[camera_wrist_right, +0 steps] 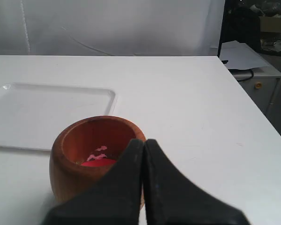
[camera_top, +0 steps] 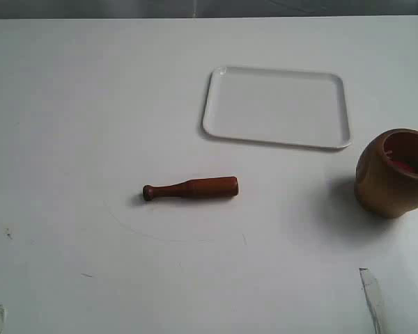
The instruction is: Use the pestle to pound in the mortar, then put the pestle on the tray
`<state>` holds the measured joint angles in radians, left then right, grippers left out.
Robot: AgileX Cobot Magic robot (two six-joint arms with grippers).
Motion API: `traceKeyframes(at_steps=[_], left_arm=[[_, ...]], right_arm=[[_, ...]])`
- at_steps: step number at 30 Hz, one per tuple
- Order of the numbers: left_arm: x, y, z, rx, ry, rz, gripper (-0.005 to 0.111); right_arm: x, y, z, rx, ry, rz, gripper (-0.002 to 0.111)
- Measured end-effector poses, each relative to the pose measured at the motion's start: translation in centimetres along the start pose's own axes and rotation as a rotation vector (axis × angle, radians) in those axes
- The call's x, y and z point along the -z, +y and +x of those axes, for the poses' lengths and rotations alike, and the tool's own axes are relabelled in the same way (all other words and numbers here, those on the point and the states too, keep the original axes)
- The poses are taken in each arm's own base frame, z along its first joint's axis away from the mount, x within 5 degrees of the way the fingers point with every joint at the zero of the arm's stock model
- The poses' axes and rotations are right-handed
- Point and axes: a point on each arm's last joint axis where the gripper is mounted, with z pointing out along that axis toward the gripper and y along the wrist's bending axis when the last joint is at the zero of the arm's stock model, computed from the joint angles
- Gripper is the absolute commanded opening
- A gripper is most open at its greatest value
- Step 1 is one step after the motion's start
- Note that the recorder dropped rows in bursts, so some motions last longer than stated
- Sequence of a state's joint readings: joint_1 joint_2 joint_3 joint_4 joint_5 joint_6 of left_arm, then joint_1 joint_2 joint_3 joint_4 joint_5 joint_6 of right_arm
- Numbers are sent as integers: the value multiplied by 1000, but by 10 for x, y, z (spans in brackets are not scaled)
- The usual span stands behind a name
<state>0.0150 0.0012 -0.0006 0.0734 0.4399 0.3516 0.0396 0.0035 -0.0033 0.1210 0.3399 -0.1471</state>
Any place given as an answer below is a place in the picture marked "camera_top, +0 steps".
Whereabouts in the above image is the white rectangular plastic tray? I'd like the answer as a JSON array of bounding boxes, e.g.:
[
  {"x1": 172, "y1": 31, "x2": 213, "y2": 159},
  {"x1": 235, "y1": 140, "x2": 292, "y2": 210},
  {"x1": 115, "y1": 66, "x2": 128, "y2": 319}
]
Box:
[{"x1": 201, "y1": 66, "x2": 352, "y2": 150}]

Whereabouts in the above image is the brown wooden pestle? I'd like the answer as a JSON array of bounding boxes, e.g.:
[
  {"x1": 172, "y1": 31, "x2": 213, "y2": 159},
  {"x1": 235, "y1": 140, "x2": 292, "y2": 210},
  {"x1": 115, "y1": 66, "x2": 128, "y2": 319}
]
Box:
[{"x1": 142, "y1": 176, "x2": 239, "y2": 201}]

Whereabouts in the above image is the brown wooden mortar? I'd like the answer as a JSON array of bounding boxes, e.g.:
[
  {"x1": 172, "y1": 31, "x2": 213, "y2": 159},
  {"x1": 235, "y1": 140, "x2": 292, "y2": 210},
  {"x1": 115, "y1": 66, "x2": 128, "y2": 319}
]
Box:
[{"x1": 355, "y1": 129, "x2": 418, "y2": 218}]

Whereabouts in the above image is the dark red object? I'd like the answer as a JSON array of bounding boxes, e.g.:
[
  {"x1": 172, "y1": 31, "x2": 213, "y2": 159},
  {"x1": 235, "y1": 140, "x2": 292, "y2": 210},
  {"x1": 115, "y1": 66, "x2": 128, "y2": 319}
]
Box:
[{"x1": 391, "y1": 159, "x2": 417, "y2": 173}]

